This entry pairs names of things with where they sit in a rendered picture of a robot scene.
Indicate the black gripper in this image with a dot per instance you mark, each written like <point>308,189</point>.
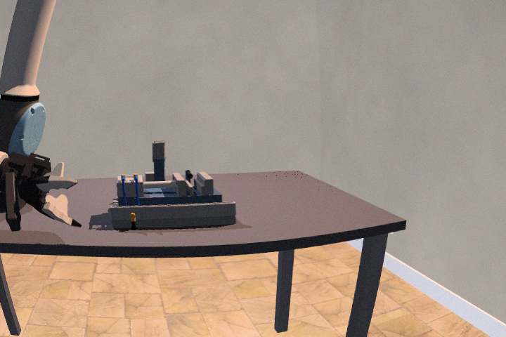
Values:
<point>28,180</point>

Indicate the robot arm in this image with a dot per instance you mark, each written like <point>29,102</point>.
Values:
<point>22,118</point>

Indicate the tan rectangular block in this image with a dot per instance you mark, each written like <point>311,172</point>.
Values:
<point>149,177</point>

